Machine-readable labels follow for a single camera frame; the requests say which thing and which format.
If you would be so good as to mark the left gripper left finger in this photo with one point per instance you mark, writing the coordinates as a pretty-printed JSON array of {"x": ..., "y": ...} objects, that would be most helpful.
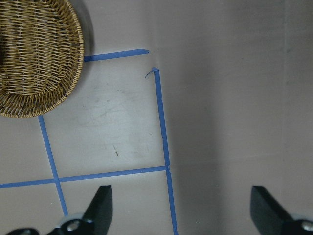
[{"x": 95, "y": 221}]

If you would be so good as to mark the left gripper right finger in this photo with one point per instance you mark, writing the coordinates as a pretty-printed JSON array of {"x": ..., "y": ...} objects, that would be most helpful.
[{"x": 270, "y": 218}]

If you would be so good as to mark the woven wicker basket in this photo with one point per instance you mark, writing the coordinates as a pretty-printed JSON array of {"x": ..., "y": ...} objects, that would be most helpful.
[{"x": 41, "y": 55}]

